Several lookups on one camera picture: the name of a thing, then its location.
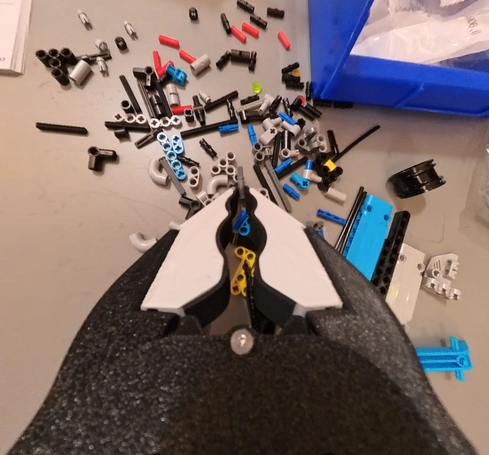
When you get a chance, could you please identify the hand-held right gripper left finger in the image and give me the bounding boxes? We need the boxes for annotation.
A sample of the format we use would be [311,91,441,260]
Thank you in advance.
[141,188,234,327]

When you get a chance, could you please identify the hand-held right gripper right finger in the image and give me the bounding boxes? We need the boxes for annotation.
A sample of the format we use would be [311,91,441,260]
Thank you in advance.
[244,188,343,336]

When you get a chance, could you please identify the dark grey brick axle pin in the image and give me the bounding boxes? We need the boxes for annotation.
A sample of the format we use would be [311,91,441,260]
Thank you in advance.
[235,166,249,211]

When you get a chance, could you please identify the pile of small brick pieces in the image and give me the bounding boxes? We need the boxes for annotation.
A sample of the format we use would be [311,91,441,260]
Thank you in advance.
[35,0,348,306]

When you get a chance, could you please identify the grey desk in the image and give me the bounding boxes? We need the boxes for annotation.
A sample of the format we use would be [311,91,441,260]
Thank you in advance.
[0,0,489,455]

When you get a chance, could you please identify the blue rectangular brick panel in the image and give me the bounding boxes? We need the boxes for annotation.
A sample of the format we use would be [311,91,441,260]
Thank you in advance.
[343,194,394,281]

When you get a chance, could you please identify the long black brick beam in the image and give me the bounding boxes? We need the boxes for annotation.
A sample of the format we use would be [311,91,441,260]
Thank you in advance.
[371,210,411,295]

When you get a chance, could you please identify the light blue brick connector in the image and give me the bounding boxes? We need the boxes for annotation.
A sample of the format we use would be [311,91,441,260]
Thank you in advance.
[157,132,187,179]

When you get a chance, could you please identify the light grey rectangular brick panel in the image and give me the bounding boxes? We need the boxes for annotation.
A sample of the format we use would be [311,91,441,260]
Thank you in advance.
[385,243,426,326]

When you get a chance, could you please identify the thin black flexible rod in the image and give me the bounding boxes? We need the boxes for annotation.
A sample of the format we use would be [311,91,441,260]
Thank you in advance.
[336,125,381,158]

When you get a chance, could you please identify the grey wedge brick panel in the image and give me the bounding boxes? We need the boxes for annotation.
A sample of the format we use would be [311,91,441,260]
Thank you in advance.
[421,253,463,302]

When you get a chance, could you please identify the black toy wheel rim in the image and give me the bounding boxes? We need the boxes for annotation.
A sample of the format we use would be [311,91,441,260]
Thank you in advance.
[387,159,447,199]

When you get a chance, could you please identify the blue storage bin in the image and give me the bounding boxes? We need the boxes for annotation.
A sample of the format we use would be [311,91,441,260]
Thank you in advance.
[307,0,489,117]

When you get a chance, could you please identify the open instruction booklet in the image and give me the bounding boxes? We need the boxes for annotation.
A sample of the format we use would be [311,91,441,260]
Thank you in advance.
[0,0,35,77]

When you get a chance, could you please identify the long blue brick frame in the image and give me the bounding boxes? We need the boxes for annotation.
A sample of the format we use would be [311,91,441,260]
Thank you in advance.
[414,336,472,382]

